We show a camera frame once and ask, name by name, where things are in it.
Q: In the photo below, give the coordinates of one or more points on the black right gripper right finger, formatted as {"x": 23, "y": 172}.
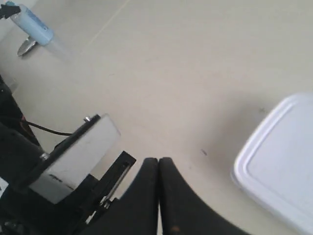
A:
{"x": 182, "y": 211}

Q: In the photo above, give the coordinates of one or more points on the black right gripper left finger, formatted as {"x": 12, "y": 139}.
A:
{"x": 136, "y": 213}

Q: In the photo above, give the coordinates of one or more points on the white lidded plastic container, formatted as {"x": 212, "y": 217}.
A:
{"x": 275, "y": 166}

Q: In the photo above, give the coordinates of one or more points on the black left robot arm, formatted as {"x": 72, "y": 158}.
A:
{"x": 23, "y": 161}

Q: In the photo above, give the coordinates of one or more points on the silver metal spoon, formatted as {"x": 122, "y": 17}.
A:
{"x": 26, "y": 46}

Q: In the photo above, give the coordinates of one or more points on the blue labelled plastic bottle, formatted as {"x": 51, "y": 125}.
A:
{"x": 35, "y": 28}

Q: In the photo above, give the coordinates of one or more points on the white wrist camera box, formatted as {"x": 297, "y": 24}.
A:
{"x": 74, "y": 165}

